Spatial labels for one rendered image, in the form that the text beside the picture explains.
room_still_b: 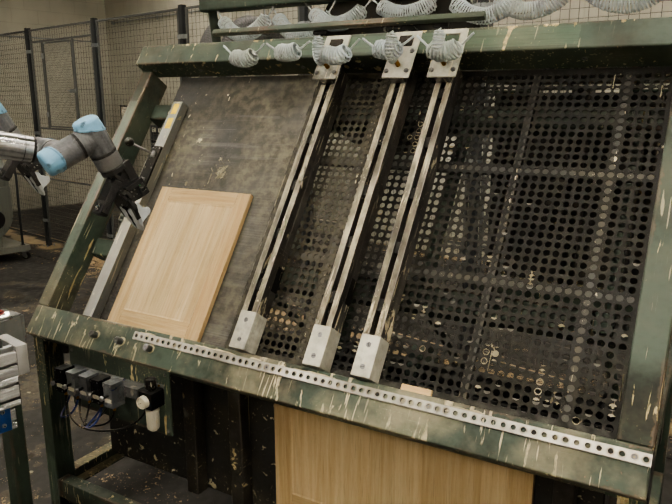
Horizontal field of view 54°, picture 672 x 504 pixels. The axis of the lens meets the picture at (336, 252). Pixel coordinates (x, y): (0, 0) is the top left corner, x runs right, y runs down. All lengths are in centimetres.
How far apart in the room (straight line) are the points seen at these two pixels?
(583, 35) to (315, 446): 157
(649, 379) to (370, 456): 93
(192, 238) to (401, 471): 110
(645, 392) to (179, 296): 152
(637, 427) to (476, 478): 58
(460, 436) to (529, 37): 123
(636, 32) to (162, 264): 174
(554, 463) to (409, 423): 38
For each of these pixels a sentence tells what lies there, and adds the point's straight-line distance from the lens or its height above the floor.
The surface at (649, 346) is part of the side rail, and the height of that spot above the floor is 110.
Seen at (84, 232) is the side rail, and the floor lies 116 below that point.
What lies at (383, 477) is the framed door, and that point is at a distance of 227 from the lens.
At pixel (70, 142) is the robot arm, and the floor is 158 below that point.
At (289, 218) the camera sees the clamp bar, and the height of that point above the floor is 130.
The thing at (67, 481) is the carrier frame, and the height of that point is 18.
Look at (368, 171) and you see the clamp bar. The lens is 217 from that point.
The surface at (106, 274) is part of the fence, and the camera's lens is 266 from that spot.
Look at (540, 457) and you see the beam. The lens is 176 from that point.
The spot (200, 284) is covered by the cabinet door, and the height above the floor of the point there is 105.
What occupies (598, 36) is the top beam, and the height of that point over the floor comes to 187.
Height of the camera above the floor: 169
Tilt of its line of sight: 13 degrees down
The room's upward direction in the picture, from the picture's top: straight up
